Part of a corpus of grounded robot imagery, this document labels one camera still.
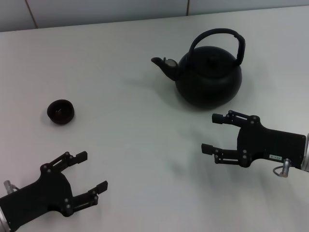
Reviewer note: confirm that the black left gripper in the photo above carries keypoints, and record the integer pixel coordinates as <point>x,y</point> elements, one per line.
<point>48,193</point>

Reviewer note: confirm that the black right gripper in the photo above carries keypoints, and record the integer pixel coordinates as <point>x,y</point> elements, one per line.
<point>265,142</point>

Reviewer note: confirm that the black cast iron teapot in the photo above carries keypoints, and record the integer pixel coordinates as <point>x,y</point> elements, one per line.
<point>207,82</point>

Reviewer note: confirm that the small dark teacup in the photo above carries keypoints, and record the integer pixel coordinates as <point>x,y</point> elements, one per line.
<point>60,118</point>

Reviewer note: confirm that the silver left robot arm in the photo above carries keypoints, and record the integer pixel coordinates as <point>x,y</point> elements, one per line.
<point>3,220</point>

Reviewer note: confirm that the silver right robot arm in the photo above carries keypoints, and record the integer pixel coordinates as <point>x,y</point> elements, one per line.
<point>306,154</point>

